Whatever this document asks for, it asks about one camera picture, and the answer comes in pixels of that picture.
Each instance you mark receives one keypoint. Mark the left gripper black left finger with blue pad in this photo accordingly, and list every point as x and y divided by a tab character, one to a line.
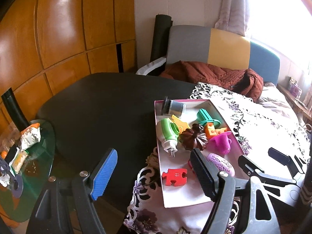
51	214

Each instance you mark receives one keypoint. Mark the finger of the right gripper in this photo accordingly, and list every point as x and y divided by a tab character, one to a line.
294	163
251	169

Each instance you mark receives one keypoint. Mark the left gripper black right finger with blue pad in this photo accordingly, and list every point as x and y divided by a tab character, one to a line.
255	214

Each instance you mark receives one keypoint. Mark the red metallic cylinder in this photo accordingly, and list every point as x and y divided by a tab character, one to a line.
190	166

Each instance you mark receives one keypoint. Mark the red foam puzzle piece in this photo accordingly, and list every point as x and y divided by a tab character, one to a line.
175	177

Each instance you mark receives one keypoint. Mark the purple yellow oval case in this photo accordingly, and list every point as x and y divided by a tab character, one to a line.
221	163

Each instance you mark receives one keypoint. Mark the grey tape roll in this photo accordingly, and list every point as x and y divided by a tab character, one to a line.
18	186

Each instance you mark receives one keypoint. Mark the magenta funnel toy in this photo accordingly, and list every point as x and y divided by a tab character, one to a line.
222	142

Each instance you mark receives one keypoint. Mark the round green glass table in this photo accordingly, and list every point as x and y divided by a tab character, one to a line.
35	173

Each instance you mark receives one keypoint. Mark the orange holed block toy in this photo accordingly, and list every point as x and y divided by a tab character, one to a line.
211	131

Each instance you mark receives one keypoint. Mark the wooden side shelf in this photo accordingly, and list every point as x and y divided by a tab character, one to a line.
297	106

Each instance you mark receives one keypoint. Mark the dark brown flower ornament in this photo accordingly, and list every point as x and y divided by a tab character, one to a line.
194	137

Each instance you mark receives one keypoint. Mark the pink bed blanket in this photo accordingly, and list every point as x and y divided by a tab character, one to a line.
276	105

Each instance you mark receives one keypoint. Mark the yellow snack packet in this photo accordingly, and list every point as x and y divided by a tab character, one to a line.
19	161

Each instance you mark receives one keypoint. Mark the teal green funnel toy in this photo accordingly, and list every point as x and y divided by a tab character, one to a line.
203	117

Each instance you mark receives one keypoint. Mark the small purple box on shelf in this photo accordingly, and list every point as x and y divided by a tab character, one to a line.
293	88

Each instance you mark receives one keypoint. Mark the orange plastic clip toy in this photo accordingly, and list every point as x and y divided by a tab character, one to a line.
182	126

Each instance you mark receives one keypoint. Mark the white orange snack bag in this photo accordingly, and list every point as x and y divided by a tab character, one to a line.
30	136

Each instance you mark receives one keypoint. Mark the rust brown quilted jacket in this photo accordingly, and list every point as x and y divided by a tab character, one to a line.
245	82

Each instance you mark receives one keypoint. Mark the grey black cylinder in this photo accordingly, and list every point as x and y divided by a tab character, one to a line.
172	107

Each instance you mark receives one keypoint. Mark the grey yellow blue headboard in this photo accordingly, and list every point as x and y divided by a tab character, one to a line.
221	48

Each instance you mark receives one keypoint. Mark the window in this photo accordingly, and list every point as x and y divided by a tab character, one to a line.
283	25

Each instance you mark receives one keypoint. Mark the pink patterned curtain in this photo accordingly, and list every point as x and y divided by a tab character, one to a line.
234	16

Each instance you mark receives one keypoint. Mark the black rolled mat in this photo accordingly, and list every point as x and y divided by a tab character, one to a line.
162	26

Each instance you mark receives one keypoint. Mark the wooden wardrobe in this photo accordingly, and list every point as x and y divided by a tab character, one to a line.
47	45

